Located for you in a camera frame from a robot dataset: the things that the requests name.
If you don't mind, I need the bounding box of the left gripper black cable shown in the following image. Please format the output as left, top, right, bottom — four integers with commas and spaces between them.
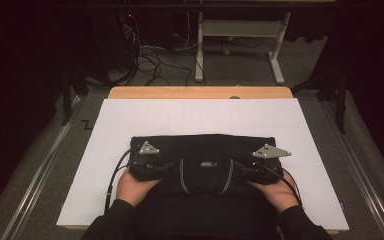
103, 148, 133, 214

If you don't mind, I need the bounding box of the person's left hand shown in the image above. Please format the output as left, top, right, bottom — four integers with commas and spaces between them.
115, 169, 163, 208

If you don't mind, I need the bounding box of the black stand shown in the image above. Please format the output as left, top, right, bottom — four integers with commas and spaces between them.
291, 69, 348, 135
61, 64, 91, 127

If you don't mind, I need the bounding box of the white metal desk frame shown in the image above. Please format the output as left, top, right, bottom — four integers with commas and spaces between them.
194, 11, 292, 85

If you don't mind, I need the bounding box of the person's right hand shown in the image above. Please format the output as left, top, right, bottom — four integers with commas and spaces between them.
248, 174, 299, 214

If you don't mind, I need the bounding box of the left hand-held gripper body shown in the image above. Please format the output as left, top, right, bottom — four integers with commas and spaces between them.
128, 140, 174, 182

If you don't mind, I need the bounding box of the tangle of floor cables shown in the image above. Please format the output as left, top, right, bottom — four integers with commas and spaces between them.
119, 13, 194, 87

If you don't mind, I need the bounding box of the black knit vest grey trim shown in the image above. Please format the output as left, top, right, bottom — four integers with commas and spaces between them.
128, 133, 284, 240

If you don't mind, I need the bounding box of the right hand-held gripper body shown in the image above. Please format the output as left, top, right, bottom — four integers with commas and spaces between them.
243, 143, 293, 185

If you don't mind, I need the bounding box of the metal floor rail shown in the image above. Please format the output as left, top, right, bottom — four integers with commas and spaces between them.
319, 99, 384, 240
0, 95, 82, 240

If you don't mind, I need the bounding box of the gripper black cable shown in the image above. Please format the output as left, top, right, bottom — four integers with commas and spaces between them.
263, 164, 304, 206
103, 148, 133, 214

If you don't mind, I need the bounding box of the wooden table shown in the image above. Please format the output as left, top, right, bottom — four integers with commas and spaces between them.
107, 85, 294, 100

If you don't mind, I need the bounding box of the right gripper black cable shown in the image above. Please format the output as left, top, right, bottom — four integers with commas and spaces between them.
263, 164, 304, 206

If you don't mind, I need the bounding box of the white board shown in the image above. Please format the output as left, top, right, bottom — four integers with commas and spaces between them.
56, 98, 350, 232

